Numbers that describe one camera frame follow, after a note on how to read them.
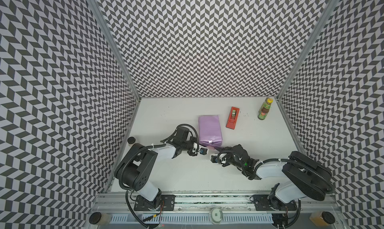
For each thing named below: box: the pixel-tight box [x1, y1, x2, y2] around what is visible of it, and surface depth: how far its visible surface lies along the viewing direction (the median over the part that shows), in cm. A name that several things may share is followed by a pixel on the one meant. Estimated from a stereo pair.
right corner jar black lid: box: [321, 211, 336, 224], surface depth 63 cm
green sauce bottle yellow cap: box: [257, 97, 274, 121], surface depth 98 cm
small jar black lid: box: [127, 136, 136, 144], surface depth 86 cm
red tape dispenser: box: [225, 106, 240, 130], surface depth 102 cm
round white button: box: [211, 208, 223, 225], surface depth 62 cm
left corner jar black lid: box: [89, 212, 102, 225], surface depth 61 cm
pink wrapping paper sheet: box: [198, 115, 223, 147], surface depth 93 cm
